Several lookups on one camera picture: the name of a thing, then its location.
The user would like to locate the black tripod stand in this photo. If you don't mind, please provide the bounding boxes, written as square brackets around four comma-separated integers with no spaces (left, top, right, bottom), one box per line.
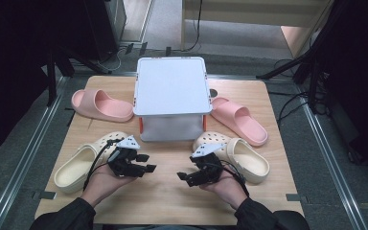
[46,47,113,108]

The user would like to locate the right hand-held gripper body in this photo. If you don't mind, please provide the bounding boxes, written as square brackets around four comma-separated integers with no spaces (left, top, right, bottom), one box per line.
[190,142,226,186]

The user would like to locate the dark cabinet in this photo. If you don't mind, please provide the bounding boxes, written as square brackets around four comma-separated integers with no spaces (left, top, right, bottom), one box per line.
[85,0,127,61]

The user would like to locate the white floor cable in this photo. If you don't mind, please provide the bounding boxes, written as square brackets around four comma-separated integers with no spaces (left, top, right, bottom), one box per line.
[97,47,123,72]

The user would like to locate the metal floor rail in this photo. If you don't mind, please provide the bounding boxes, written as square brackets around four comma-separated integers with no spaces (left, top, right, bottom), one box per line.
[0,76,70,230]
[300,95,368,230]

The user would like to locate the hanging black cable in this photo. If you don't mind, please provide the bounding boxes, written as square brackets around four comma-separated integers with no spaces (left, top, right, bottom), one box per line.
[185,0,204,53]

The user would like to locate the person's left hand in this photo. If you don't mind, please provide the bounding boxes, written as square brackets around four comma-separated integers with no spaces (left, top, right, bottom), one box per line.
[80,164,138,209]

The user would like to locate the light wooden furniture frame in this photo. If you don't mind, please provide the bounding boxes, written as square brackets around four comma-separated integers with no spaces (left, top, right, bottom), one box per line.
[181,0,334,58]

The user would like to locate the black floor cables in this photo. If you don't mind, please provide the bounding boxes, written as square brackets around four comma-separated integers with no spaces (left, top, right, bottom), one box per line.
[276,90,311,126]

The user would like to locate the cream clog shoe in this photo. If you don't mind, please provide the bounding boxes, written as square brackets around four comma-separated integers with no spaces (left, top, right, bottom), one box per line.
[53,130,130,195]
[193,130,271,185]

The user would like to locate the pink slide slipper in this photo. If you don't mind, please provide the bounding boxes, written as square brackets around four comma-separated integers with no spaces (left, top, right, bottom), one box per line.
[209,96,269,148]
[70,88,135,124]

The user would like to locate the left hand-held gripper black cable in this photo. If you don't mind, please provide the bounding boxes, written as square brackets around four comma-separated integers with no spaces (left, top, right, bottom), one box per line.
[82,137,124,192]

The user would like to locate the black metal stand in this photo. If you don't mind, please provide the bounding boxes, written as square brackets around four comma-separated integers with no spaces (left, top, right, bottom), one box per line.
[256,0,336,113]

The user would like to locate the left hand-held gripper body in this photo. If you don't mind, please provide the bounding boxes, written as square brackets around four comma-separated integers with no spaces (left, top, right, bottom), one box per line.
[106,134,142,178]

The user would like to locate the white two-tier shoe rack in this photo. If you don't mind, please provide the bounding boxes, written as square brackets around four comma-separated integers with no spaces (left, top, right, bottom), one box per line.
[132,56,214,143]

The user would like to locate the person's right hand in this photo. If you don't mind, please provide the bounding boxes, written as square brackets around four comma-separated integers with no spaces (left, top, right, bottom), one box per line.
[199,173,249,211]

